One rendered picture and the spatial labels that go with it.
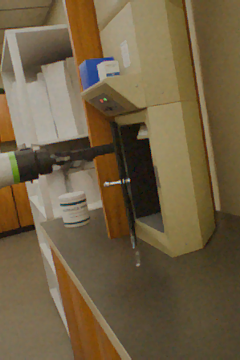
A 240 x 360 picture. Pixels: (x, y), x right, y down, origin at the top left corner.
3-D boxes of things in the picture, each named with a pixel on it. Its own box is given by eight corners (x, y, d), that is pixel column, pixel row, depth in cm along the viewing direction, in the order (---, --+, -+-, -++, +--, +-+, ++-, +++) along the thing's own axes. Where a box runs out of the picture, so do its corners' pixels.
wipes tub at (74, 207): (87, 218, 197) (81, 190, 195) (93, 222, 185) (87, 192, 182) (62, 224, 193) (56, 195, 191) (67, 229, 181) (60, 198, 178)
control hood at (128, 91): (114, 116, 143) (108, 88, 142) (147, 107, 113) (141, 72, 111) (84, 120, 140) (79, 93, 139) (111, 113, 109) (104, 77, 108)
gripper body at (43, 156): (35, 150, 107) (67, 144, 109) (32, 150, 115) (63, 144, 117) (41, 177, 108) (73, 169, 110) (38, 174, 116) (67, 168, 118)
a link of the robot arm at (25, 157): (19, 184, 115) (22, 187, 106) (10, 145, 113) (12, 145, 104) (39, 180, 116) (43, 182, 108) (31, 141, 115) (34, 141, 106)
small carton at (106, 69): (114, 82, 124) (111, 63, 123) (121, 79, 120) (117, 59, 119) (100, 84, 122) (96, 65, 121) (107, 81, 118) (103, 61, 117)
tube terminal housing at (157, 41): (191, 220, 158) (160, 26, 146) (239, 237, 127) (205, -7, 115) (136, 235, 151) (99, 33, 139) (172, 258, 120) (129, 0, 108)
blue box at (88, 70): (109, 87, 139) (105, 62, 137) (118, 83, 129) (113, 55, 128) (83, 92, 136) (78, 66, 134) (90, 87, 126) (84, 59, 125)
